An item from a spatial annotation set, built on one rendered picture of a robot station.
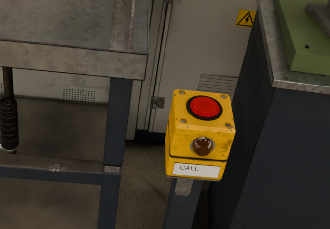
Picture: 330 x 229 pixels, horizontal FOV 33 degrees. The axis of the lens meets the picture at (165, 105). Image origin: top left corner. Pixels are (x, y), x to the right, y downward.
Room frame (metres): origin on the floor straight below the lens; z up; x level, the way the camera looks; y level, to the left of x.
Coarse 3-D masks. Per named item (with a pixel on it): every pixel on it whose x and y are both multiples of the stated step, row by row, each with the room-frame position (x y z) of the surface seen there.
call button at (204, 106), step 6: (192, 102) 0.58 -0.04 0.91; (198, 102) 0.59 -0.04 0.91; (204, 102) 0.59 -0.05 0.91; (210, 102) 0.59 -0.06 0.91; (192, 108) 0.58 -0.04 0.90; (198, 108) 0.57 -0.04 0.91; (204, 108) 0.58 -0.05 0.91; (210, 108) 0.58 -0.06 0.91; (216, 108) 0.58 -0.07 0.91; (198, 114) 0.57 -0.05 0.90; (204, 114) 0.57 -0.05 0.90; (210, 114) 0.57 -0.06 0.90; (216, 114) 0.57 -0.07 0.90
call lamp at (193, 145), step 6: (198, 138) 0.54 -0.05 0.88; (204, 138) 0.54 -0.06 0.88; (210, 138) 0.54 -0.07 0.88; (192, 144) 0.54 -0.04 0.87; (198, 144) 0.53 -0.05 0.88; (204, 144) 0.53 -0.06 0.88; (210, 144) 0.54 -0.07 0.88; (192, 150) 0.54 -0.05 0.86; (198, 150) 0.53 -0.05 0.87; (204, 150) 0.53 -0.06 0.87; (210, 150) 0.53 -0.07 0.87
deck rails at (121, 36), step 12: (120, 0) 0.91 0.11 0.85; (132, 0) 0.82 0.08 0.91; (120, 12) 0.87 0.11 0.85; (132, 12) 0.77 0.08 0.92; (120, 24) 0.83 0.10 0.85; (132, 24) 0.76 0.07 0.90; (120, 36) 0.79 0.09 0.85; (132, 36) 0.80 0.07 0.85; (120, 48) 0.76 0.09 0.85; (132, 48) 0.77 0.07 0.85
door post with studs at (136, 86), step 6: (150, 0) 1.44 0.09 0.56; (150, 6) 1.44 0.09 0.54; (132, 84) 1.44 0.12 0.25; (138, 84) 1.44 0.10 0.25; (132, 90) 1.44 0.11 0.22; (138, 90) 1.44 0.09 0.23; (132, 96) 1.44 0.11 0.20; (138, 96) 1.44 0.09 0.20; (132, 102) 1.44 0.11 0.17; (132, 108) 1.44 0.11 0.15; (132, 114) 1.44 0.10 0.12; (132, 120) 1.44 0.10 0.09; (132, 126) 1.44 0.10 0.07; (132, 132) 1.44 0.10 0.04; (126, 138) 1.44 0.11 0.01; (132, 138) 1.44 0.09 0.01
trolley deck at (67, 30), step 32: (0, 0) 0.85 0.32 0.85; (32, 0) 0.87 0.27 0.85; (64, 0) 0.89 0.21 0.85; (96, 0) 0.90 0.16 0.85; (0, 32) 0.75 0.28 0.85; (32, 32) 0.77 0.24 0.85; (64, 32) 0.78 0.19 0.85; (96, 32) 0.80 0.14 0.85; (0, 64) 0.73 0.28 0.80; (32, 64) 0.74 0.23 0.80; (64, 64) 0.75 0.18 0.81; (96, 64) 0.75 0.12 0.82; (128, 64) 0.76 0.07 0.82
